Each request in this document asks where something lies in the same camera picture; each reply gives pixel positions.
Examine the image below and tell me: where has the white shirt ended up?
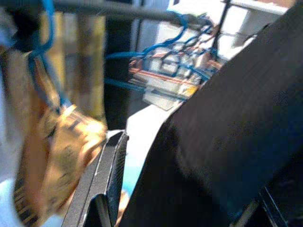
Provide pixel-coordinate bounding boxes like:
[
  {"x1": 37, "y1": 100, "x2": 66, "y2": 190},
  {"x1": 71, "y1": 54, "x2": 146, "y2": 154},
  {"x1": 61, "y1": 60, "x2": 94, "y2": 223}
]
[{"x1": 0, "y1": 7, "x2": 27, "y2": 186}]

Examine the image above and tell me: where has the black garment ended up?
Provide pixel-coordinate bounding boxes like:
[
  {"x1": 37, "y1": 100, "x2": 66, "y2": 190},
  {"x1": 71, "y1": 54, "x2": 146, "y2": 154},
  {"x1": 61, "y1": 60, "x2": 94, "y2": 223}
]
[{"x1": 119, "y1": 0, "x2": 303, "y2": 227}]

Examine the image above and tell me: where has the tan underwear printed band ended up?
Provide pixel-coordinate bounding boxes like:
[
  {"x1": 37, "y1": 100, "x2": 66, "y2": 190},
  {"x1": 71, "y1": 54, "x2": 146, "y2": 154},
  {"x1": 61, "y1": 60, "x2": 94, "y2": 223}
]
[{"x1": 0, "y1": 44, "x2": 108, "y2": 227}]

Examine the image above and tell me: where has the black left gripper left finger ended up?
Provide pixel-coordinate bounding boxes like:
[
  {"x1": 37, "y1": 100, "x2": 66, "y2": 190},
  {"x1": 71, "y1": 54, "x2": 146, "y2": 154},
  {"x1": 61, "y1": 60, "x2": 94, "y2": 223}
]
[{"x1": 62, "y1": 131, "x2": 130, "y2": 227}]

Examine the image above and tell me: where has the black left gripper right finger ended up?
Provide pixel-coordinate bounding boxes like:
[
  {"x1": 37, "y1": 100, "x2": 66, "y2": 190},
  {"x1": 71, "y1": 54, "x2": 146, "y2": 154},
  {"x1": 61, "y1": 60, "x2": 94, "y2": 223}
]
[{"x1": 233, "y1": 186, "x2": 291, "y2": 227}]

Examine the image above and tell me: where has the olive yellow garment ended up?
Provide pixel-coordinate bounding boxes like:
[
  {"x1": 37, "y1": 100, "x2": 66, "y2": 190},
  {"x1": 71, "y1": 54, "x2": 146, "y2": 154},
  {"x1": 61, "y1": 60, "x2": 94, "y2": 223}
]
[{"x1": 39, "y1": 11, "x2": 107, "y2": 120}]

